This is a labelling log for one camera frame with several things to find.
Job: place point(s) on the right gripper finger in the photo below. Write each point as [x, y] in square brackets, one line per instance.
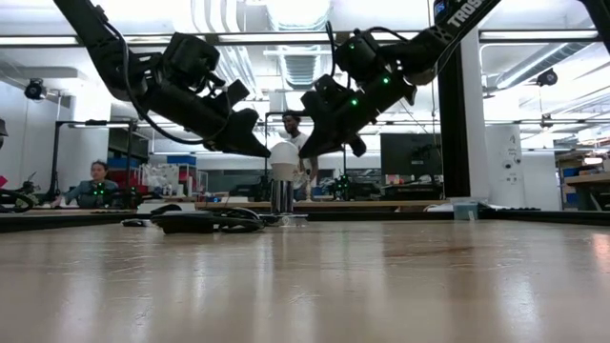
[321, 114]
[336, 139]

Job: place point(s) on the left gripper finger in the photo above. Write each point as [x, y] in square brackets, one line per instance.
[243, 150]
[243, 126]

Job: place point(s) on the white frosted lightbulb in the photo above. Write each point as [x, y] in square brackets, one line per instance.
[283, 157]

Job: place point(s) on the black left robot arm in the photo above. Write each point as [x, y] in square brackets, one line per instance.
[86, 28]

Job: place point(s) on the black background robot arm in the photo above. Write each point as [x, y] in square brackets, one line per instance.
[355, 189]
[16, 199]

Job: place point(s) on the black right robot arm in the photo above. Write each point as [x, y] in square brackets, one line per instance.
[457, 19]

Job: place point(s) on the person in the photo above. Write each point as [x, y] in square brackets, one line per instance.
[307, 176]
[90, 190]

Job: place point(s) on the blue storage bin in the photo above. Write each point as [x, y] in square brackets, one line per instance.
[181, 160]

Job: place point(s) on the black monitor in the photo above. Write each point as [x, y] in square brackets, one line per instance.
[410, 155]

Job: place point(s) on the overhead LED light bar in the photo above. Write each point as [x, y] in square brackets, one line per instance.
[286, 36]

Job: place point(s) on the small blue cup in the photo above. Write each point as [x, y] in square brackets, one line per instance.
[465, 211]

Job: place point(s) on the wooden workbench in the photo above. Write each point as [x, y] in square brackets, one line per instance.
[586, 180]

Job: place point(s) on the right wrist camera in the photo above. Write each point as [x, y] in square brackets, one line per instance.
[326, 88]

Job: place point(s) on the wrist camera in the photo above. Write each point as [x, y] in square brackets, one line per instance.
[326, 88]
[236, 93]

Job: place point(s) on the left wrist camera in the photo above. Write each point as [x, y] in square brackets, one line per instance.
[236, 93]

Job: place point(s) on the black background station frame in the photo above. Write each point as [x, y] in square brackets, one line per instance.
[56, 157]

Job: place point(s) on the black ceiling camera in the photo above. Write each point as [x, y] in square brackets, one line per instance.
[548, 77]
[34, 89]

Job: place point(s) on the black aluminium table frame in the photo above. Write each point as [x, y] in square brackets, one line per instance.
[548, 216]

